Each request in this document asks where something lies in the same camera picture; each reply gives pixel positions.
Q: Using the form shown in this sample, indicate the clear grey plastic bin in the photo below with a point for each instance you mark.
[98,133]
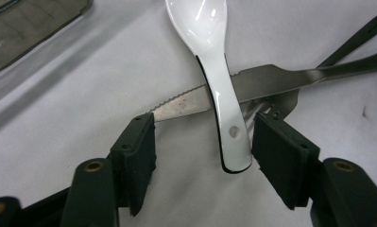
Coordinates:
[25,31]

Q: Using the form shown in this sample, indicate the white ceramic spoon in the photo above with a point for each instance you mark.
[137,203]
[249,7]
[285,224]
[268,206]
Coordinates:
[220,94]

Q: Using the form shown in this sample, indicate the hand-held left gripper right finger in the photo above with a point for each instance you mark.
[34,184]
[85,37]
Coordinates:
[283,160]

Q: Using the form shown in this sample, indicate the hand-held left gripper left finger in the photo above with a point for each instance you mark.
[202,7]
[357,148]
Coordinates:
[134,164]

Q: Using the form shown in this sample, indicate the serrated steel knife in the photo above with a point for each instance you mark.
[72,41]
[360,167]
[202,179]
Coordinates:
[265,82]

